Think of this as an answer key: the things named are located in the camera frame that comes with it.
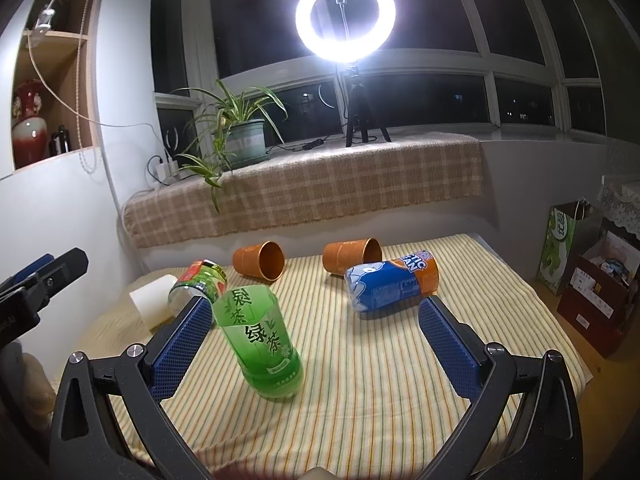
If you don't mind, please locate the white lace cloth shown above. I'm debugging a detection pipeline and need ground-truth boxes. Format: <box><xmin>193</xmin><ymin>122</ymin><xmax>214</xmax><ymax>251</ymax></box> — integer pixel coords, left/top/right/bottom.
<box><xmin>597</xmin><ymin>137</ymin><xmax>640</xmax><ymax>242</ymax></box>

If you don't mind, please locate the small black bottle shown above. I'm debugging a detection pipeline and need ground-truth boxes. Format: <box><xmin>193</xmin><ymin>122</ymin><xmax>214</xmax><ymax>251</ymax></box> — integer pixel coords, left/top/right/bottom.
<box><xmin>50</xmin><ymin>125</ymin><xmax>72</xmax><ymax>157</ymax></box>

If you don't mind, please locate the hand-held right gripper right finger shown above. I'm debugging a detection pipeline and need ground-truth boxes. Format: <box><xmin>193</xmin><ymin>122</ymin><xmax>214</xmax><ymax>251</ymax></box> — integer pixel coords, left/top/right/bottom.
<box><xmin>417</xmin><ymin>295</ymin><xmax>583</xmax><ymax>480</ymax></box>

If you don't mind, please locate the dark red cardboard box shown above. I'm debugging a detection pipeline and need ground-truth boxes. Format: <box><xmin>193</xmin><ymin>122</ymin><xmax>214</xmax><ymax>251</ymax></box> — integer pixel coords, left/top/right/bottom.
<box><xmin>556</xmin><ymin>247</ymin><xmax>640</xmax><ymax>358</ymax></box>

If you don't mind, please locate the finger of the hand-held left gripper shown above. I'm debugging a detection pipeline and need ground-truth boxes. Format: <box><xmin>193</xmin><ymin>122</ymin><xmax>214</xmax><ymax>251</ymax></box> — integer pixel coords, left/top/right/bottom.
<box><xmin>0</xmin><ymin>254</ymin><xmax>55</xmax><ymax>295</ymax></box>
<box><xmin>20</xmin><ymin>247</ymin><xmax>89</xmax><ymax>317</ymax></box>

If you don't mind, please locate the wooden wall shelf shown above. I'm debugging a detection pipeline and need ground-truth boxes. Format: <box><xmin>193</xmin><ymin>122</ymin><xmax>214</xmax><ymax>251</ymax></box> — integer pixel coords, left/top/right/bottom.
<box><xmin>10</xmin><ymin>0</ymin><xmax>108</xmax><ymax>171</ymax></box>

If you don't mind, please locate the green red label bottle cup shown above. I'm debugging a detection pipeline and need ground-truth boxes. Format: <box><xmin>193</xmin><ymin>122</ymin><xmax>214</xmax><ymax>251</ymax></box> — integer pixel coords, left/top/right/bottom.
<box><xmin>166</xmin><ymin>259</ymin><xmax>228</xmax><ymax>317</ymax></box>

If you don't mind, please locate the blue orange label bottle cup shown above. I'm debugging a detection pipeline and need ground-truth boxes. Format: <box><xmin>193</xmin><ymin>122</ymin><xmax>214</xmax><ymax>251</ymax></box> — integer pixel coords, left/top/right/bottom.
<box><xmin>344</xmin><ymin>250</ymin><xmax>441</xmax><ymax>315</ymax></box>

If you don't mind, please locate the white cup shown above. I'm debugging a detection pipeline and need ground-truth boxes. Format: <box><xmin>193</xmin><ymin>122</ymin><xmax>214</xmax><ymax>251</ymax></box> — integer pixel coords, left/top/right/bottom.
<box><xmin>129</xmin><ymin>274</ymin><xmax>180</xmax><ymax>332</ymax></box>

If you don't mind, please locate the white cable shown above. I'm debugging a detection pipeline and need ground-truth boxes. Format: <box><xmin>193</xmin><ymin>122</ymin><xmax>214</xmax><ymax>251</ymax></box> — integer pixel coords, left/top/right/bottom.
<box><xmin>27</xmin><ymin>0</ymin><xmax>168</xmax><ymax>163</ymax></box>

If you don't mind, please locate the ring light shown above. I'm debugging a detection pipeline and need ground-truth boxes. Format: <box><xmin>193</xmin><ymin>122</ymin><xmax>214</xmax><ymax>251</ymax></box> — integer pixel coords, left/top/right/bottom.
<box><xmin>295</xmin><ymin>0</ymin><xmax>398</xmax><ymax>67</ymax></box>

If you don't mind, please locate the green paper bag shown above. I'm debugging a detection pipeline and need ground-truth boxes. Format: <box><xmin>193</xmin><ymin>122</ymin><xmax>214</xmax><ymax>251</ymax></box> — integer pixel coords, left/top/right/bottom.
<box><xmin>537</xmin><ymin>201</ymin><xmax>603</xmax><ymax>295</ymax></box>

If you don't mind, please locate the black tripod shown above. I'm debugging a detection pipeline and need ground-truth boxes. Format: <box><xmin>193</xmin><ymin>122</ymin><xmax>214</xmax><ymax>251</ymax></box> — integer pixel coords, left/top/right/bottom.
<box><xmin>344</xmin><ymin>65</ymin><xmax>392</xmax><ymax>148</ymax></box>

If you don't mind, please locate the potted spider plant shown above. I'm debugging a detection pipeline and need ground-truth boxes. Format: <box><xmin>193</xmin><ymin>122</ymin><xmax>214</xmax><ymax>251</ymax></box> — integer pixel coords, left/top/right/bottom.
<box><xmin>169</xmin><ymin>79</ymin><xmax>291</xmax><ymax>215</ymax></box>

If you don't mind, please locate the black cable with switch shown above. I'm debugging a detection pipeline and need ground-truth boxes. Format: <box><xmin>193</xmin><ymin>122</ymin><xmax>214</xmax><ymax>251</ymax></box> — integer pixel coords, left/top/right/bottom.
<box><xmin>265</xmin><ymin>67</ymin><xmax>362</xmax><ymax>155</ymax></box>

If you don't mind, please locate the green cut bottle cup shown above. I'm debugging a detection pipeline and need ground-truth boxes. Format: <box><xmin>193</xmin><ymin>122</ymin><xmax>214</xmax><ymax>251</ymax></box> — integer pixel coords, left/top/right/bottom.
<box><xmin>212</xmin><ymin>284</ymin><xmax>305</xmax><ymax>402</ymax></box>

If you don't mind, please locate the plaid windowsill cloth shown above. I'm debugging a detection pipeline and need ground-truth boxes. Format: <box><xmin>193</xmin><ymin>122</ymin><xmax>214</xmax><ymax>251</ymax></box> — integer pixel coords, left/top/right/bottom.
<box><xmin>122</xmin><ymin>132</ymin><xmax>486</xmax><ymax>250</ymax></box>

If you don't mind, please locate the red white vase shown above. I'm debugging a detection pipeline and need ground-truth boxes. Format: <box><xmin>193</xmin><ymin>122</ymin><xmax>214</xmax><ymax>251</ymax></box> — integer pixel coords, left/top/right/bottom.
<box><xmin>12</xmin><ymin>79</ymin><xmax>51</xmax><ymax>168</ymax></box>

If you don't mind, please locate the striped tablecloth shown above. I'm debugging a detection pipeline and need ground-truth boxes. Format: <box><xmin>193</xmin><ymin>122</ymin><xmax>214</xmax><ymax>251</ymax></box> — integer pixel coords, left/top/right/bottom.
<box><xmin>50</xmin><ymin>232</ymin><xmax>593</xmax><ymax>480</ymax></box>

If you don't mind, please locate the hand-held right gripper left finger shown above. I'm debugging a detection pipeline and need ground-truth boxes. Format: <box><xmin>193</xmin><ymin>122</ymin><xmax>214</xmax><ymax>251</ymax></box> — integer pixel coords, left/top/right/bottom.
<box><xmin>48</xmin><ymin>295</ymin><xmax>216</xmax><ymax>480</ymax></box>

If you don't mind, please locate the white power strip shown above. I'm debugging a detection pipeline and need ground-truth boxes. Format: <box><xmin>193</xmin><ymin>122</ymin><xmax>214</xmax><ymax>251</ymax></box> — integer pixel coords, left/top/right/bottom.
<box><xmin>150</xmin><ymin>156</ymin><xmax>182</xmax><ymax>184</ymax></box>

